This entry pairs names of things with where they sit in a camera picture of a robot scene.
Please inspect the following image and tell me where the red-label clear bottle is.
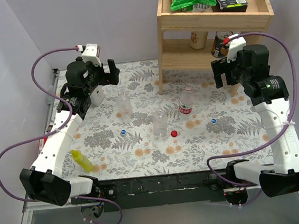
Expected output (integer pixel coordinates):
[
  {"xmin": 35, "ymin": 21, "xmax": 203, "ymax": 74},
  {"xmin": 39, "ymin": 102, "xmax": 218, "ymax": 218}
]
[{"xmin": 179, "ymin": 84, "xmax": 195, "ymax": 115}]

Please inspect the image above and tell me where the red bottle cap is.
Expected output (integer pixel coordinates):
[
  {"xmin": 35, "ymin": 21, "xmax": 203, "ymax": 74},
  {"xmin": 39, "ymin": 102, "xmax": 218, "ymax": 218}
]
[{"xmin": 171, "ymin": 130, "xmax": 178, "ymax": 137}]

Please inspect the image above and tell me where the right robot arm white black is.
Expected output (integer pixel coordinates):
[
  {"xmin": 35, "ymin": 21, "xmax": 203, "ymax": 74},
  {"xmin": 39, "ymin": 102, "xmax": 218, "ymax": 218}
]
[{"xmin": 211, "ymin": 44, "xmax": 299, "ymax": 197}]

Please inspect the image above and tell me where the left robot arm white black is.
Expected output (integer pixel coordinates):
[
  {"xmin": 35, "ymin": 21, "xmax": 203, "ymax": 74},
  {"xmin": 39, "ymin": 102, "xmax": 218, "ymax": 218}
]
[{"xmin": 20, "ymin": 57, "xmax": 120, "ymax": 206}]

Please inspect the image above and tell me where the white square bottle black cap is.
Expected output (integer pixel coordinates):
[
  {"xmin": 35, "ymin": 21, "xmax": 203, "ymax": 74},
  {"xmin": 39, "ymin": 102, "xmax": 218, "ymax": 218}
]
[{"xmin": 90, "ymin": 86, "xmax": 105, "ymax": 107}]

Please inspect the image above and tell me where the clear bottle back left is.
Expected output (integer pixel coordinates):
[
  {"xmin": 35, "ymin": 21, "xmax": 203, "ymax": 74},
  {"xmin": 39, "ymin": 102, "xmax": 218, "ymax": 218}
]
[{"xmin": 117, "ymin": 91, "xmax": 133, "ymax": 122}]

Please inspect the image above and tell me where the clear bottle centre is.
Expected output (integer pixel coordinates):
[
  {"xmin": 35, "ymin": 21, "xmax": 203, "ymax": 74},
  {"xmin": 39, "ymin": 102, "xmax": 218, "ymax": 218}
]
[{"xmin": 152, "ymin": 108, "xmax": 168, "ymax": 137}]

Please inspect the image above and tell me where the yellow squeeze bottle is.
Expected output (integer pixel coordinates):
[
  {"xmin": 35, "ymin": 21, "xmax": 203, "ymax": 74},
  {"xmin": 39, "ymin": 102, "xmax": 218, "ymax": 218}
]
[{"xmin": 70, "ymin": 150, "xmax": 93, "ymax": 172}]

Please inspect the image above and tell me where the tin can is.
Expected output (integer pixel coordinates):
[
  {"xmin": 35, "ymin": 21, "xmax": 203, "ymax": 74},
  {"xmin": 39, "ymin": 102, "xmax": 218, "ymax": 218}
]
[{"xmin": 211, "ymin": 31, "xmax": 234, "ymax": 59}]

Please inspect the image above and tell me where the beige paper cup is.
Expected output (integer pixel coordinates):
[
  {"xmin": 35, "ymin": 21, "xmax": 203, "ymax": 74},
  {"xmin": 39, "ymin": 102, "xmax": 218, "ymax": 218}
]
[{"xmin": 190, "ymin": 31, "xmax": 208, "ymax": 50}]

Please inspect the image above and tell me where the wooden shelf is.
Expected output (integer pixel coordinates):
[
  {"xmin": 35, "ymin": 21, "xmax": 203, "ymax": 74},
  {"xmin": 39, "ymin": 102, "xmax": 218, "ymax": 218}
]
[{"xmin": 157, "ymin": 0, "xmax": 274, "ymax": 94}]

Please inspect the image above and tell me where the floral table mat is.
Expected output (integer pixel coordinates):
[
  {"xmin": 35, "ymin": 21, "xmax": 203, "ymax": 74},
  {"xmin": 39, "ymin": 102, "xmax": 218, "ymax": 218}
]
[{"xmin": 69, "ymin": 60, "xmax": 268, "ymax": 180}]

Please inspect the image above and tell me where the red flat box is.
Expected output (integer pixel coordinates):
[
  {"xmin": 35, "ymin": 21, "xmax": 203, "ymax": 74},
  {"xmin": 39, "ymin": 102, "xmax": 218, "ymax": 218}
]
[{"xmin": 38, "ymin": 137, "xmax": 47, "ymax": 155}]

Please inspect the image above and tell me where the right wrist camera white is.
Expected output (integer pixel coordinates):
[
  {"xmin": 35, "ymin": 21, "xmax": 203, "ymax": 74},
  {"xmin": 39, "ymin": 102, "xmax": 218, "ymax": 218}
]
[{"xmin": 223, "ymin": 34, "xmax": 246, "ymax": 63}]

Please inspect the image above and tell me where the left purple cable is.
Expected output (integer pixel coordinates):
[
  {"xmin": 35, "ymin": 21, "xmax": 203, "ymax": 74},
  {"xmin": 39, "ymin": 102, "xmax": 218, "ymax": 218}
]
[{"xmin": 0, "ymin": 43, "xmax": 124, "ymax": 224}]

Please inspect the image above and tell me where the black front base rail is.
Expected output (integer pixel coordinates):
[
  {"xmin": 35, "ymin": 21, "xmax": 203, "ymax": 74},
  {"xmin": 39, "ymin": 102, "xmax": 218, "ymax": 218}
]
[{"xmin": 69, "ymin": 164, "xmax": 262, "ymax": 217}]

